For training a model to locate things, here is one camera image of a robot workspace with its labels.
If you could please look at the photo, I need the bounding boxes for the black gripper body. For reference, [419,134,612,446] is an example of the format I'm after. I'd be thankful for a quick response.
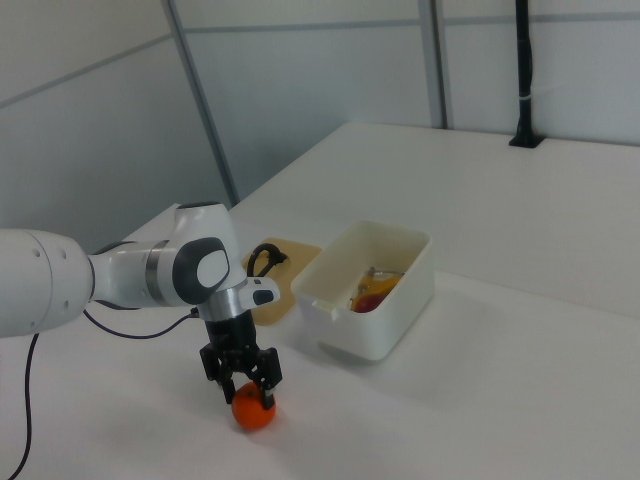
[205,312,260,362]

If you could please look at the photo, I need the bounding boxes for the orange fruit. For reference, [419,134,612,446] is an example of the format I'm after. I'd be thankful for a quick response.
[230,382,277,431]

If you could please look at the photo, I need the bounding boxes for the beige container lid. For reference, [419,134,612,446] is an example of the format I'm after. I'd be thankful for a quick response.
[241,237,324,326]

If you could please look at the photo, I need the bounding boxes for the white plastic container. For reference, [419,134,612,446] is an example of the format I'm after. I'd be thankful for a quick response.
[291,219,435,362]

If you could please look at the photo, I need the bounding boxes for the small red object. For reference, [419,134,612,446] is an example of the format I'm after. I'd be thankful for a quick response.
[352,293,387,314]

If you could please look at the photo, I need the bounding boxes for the yellow clamp tool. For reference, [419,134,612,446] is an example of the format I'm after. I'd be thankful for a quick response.
[357,267,404,301]

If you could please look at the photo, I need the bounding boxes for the black pole with base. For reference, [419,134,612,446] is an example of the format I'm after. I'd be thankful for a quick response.
[508,0,545,149]

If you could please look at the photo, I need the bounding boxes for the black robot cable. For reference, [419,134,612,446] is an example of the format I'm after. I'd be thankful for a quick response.
[0,307,201,480]

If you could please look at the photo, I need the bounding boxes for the grey partition post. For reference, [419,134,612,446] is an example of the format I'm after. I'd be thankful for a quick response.
[418,0,455,130]
[160,0,240,207]

